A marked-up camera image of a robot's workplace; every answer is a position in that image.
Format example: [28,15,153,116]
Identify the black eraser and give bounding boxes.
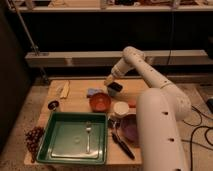
[108,82,123,92]

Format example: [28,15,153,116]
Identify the orange carrot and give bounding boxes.
[128,99,136,108]

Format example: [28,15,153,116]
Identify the black floor cable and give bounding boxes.
[181,105,213,171]

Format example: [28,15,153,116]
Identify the white cup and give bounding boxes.
[113,101,129,118]

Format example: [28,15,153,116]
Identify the yellow banana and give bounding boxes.
[60,81,70,99]

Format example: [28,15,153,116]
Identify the silver fork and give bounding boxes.
[86,121,92,154]

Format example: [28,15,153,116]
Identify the blue plastic cup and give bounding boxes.
[107,88,118,98]

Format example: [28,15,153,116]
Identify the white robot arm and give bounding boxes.
[104,46,191,171]

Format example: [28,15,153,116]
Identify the bunch of red grapes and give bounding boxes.
[25,126,44,163]

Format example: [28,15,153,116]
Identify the metal diagonal pole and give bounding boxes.
[11,0,50,84]

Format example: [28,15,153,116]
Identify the blue sponge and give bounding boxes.
[86,88,103,98]

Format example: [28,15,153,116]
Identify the metal shelf rail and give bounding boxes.
[25,50,213,68]

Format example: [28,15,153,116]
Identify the white knife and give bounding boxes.
[55,85,63,99]

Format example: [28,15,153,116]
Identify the purple bowl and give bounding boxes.
[120,114,139,145]

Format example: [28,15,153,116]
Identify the orange bowl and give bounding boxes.
[89,93,111,112]

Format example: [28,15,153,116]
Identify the wooden cutting board table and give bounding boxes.
[23,78,160,167]

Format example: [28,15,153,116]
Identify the green plastic tray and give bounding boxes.
[36,112,108,165]

